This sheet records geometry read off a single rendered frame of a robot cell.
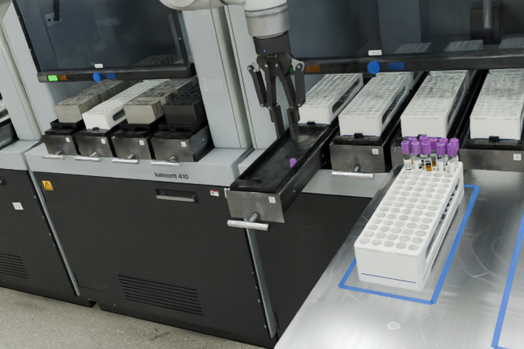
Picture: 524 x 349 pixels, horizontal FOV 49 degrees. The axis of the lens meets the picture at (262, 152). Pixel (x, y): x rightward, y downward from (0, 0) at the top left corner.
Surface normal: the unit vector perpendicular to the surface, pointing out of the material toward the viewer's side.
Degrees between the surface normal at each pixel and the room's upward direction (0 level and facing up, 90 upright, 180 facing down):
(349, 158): 90
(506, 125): 90
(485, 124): 90
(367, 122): 90
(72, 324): 0
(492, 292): 0
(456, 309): 0
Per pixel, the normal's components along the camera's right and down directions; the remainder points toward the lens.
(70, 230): -0.44, 0.44
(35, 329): -0.18, -0.90
